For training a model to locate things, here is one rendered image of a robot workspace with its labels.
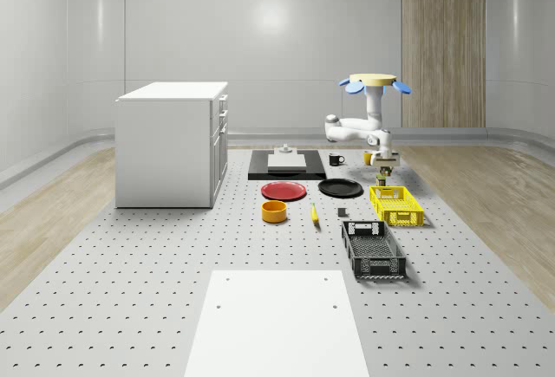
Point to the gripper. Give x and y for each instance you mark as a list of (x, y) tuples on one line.
[(386, 160)]

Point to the puzzle cube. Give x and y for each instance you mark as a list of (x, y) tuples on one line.
[(386, 172)]

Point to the grey cube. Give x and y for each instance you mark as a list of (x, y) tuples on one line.
[(343, 212)]

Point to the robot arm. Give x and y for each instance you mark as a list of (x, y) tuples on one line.
[(374, 104)]

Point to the yellow mug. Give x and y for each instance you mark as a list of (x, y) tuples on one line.
[(367, 158)]

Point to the black mug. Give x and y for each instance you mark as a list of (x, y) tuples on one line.
[(334, 160)]

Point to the black plate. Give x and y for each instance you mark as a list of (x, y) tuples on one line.
[(340, 187)]

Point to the yellow basket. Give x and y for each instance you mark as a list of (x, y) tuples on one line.
[(416, 212)]

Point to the banana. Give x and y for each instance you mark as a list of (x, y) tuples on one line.
[(315, 215)]

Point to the dark grey basket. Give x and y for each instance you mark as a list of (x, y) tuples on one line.
[(377, 265)]

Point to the red plate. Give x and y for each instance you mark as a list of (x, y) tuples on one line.
[(283, 190)]

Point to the yellow bowl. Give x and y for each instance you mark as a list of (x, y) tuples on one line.
[(274, 212)]

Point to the black stove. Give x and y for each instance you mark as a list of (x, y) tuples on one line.
[(260, 164)]

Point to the white board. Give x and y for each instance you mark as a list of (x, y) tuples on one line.
[(277, 329)]

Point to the white cabinet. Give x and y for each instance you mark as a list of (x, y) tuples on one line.
[(165, 156)]

